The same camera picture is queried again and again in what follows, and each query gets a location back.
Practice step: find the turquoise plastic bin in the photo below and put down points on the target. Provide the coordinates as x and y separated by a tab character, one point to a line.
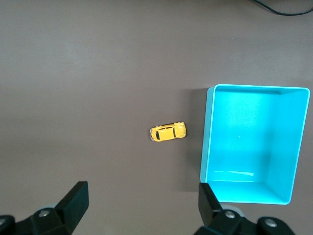
244	137

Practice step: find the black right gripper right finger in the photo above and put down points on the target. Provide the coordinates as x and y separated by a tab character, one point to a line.
207	203

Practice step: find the yellow beetle toy car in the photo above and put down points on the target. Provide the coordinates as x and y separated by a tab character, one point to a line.
167	133

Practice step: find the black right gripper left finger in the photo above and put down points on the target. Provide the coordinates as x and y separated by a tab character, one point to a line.
73	203

